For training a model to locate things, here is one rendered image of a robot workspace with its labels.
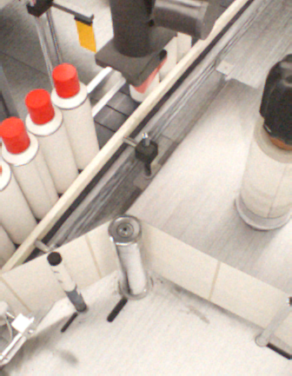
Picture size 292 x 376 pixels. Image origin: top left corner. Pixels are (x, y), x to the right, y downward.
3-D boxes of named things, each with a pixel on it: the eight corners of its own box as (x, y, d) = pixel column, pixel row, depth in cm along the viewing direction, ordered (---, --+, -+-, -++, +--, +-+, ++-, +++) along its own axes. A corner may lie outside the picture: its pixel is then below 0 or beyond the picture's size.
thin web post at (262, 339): (263, 350, 65) (295, 313, 49) (251, 342, 66) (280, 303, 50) (270, 338, 66) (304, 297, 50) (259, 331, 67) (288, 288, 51)
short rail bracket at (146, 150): (150, 186, 85) (148, 145, 74) (136, 178, 86) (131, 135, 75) (161, 172, 86) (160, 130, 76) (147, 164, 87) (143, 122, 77)
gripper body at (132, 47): (179, 38, 66) (179, -4, 59) (135, 86, 62) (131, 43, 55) (139, 21, 68) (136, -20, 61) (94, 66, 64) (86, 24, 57)
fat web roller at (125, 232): (139, 306, 69) (129, 256, 53) (112, 289, 71) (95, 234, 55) (157, 280, 71) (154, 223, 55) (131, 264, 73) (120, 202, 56)
